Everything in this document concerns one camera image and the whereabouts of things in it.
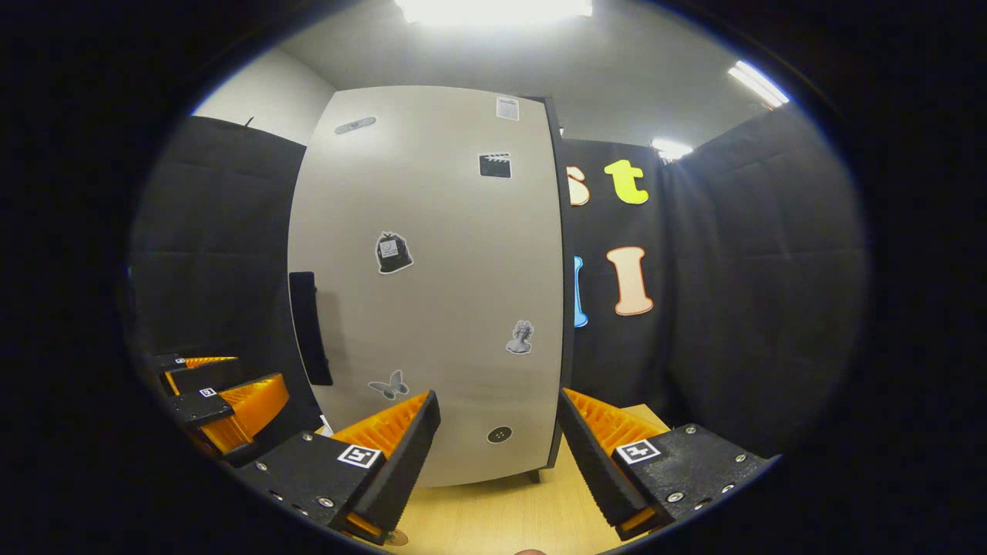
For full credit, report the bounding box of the large ceiling light panel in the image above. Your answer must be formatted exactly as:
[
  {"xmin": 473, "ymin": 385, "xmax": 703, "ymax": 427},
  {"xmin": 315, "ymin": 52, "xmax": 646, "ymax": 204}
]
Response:
[{"xmin": 395, "ymin": 0, "xmax": 595, "ymax": 25}]

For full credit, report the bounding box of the small ceiling light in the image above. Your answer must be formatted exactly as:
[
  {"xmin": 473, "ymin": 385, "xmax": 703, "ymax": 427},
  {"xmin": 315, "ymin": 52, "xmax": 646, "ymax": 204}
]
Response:
[{"xmin": 652, "ymin": 137, "xmax": 695, "ymax": 163}]

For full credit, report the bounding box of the white cabinet door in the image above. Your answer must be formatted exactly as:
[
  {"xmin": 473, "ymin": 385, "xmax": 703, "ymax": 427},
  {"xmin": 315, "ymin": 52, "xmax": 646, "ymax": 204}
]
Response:
[{"xmin": 287, "ymin": 85, "xmax": 565, "ymax": 488}]

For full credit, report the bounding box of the grey cabinet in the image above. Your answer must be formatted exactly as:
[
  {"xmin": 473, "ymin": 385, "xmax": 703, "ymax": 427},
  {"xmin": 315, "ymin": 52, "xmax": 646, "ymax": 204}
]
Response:
[{"xmin": 532, "ymin": 94, "xmax": 578, "ymax": 485}]

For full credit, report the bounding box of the black door handle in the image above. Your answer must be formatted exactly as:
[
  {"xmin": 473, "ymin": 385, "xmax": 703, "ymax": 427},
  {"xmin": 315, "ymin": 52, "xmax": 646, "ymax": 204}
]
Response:
[{"xmin": 288, "ymin": 271, "xmax": 334, "ymax": 387}]

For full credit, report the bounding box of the long ceiling light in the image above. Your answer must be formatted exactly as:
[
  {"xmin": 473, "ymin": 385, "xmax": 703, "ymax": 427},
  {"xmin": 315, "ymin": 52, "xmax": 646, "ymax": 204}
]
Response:
[{"xmin": 727, "ymin": 60, "xmax": 790, "ymax": 109}]

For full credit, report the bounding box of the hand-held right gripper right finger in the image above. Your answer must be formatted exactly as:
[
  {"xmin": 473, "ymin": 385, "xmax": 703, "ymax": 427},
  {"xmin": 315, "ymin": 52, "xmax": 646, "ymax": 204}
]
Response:
[{"xmin": 557, "ymin": 388, "xmax": 780, "ymax": 542}]

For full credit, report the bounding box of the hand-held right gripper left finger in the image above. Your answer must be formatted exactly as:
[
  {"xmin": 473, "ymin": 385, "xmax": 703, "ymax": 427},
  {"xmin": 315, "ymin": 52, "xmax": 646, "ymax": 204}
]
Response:
[{"xmin": 231, "ymin": 389, "xmax": 443, "ymax": 547}]

